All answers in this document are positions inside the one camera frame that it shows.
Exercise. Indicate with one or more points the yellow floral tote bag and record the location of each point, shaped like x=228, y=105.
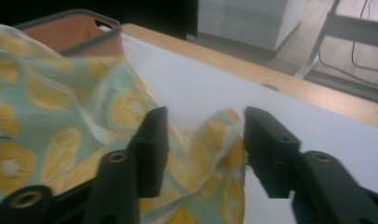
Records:
x=53, y=124

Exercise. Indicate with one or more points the white cabinet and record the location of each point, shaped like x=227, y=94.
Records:
x=249, y=21

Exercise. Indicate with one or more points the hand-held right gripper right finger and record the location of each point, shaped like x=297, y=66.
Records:
x=270, y=149

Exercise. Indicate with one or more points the white desk frame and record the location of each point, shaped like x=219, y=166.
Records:
x=348, y=29

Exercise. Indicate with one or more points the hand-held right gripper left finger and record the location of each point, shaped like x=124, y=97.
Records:
x=149, y=155

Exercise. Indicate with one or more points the orange storage basket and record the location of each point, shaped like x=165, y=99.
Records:
x=74, y=32

